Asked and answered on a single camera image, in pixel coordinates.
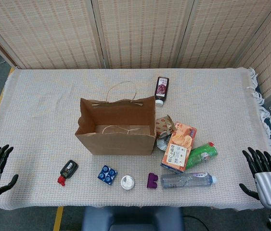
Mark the green chip can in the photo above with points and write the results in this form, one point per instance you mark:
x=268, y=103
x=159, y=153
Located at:
x=201, y=155

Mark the orange blue cookie box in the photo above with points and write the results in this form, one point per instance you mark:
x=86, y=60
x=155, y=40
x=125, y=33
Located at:
x=178, y=151

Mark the clear round plastic container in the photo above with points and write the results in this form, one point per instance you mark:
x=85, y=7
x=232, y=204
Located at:
x=127, y=183

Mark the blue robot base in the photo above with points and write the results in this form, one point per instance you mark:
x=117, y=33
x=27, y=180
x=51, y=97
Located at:
x=130, y=219

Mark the bamboo folding screen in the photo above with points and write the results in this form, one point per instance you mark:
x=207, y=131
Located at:
x=137, y=31

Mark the dark object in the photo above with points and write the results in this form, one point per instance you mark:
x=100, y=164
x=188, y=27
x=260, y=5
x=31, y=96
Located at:
x=162, y=90

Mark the snack wrapper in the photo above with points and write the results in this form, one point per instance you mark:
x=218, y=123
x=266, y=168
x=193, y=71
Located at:
x=163, y=125

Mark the white woven tablecloth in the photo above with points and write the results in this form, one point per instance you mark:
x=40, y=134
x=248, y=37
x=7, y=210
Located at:
x=41, y=108

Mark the black ink bottle red cap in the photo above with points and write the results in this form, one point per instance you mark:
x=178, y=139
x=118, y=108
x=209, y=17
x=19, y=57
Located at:
x=69, y=168

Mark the transparent water bottle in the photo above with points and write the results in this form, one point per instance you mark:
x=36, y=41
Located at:
x=185, y=180

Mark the purple building block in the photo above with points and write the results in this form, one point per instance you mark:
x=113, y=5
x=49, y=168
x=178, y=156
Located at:
x=151, y=181

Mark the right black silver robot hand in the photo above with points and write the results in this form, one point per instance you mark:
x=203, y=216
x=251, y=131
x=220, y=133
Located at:
x=270, y=185

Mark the blue building block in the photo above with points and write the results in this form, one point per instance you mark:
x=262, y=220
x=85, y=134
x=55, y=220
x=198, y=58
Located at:
x=107, y=175

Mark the dark blue under cloth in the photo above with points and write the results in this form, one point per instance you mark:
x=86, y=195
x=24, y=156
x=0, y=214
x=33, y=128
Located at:
x=266, y=120

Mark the brown paper bag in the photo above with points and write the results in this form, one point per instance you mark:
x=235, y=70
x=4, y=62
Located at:
x=116, y=145

